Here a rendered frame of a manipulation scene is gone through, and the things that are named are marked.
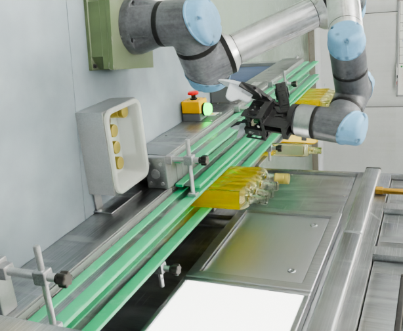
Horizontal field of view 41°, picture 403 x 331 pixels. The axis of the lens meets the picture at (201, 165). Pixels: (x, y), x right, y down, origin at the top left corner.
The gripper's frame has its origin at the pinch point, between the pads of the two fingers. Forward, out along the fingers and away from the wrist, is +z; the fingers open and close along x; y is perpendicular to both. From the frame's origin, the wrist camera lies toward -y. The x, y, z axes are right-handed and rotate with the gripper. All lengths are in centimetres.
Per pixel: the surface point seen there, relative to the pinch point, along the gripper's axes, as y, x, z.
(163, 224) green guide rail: 27.2, 19.2, 8.5
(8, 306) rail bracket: 67, -4, 11
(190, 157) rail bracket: 6.1, 16.5, 12.0
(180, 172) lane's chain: 2.7, 28.5, 21.0
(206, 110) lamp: -30, 33, 31
